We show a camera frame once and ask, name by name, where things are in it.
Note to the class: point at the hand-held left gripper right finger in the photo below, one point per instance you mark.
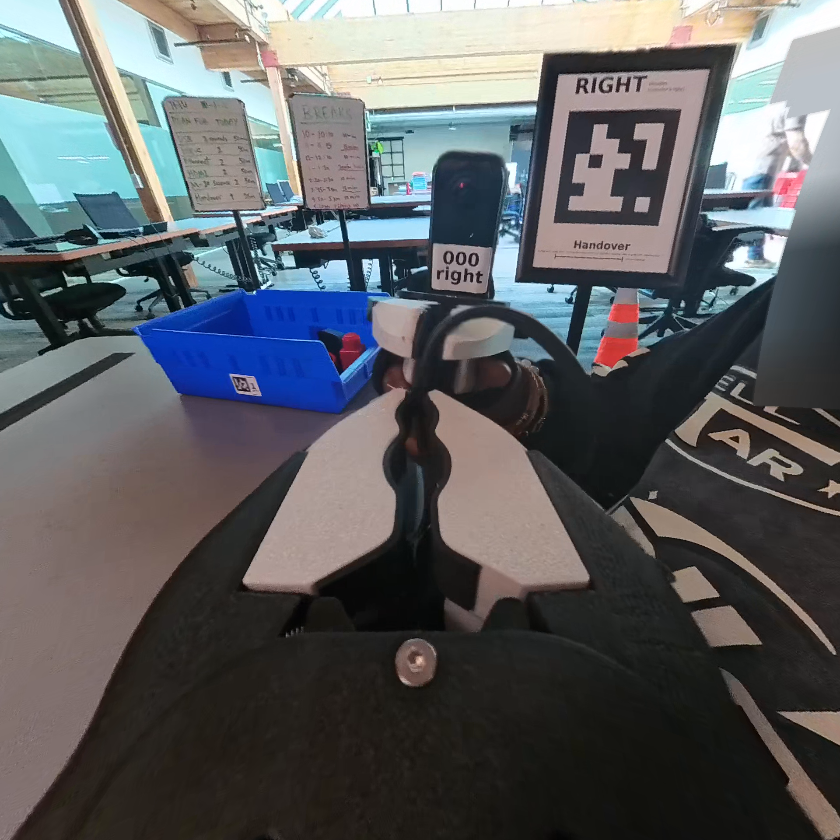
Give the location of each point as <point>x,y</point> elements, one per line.
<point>512,519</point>

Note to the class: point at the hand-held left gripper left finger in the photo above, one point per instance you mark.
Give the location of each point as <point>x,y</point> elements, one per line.
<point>328,519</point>

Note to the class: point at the black rubber loop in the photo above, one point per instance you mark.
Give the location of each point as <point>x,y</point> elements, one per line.
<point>565,361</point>

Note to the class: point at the red foam block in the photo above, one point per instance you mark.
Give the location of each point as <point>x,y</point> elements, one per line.
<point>351,352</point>

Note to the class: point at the blue plastic bin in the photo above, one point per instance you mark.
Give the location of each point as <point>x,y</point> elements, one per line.
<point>250,355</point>

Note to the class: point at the person's right forearm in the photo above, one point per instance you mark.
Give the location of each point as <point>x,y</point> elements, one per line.
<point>656,381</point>

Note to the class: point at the person's right hand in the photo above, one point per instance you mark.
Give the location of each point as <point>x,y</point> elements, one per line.
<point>492,381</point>

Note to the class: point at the written whiteboard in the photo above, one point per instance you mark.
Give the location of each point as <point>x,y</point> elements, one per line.
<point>328,151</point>
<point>214,154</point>

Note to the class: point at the printed marker sign board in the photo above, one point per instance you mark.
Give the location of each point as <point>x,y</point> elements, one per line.
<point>624,164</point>

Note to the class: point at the orange traffic cone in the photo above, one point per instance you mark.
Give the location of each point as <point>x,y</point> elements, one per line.
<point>617,335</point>

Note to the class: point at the black mesh office chair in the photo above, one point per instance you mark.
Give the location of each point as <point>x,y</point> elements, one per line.
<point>709,276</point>

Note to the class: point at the long wooden office desk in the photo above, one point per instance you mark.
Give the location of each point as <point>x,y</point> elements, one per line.
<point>105,243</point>

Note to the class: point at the wooden support post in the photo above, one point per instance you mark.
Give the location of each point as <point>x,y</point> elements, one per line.
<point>118,105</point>

